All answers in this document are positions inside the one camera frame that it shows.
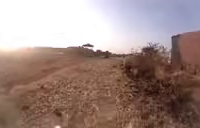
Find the row of low bushes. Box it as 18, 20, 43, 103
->
77, 47, 123, 60

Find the flat-topped tree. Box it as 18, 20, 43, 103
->
81, 42, 95, 50

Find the red dirt path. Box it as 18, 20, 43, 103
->
7, 56, 136, 128

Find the dry thorny bush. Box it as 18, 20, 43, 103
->
122, 42, 172, 80

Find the dry yellow grass ground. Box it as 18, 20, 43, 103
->
116, 54, 200, 128

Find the dry brown scrub ground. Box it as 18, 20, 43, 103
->
0, 46, 89, 128

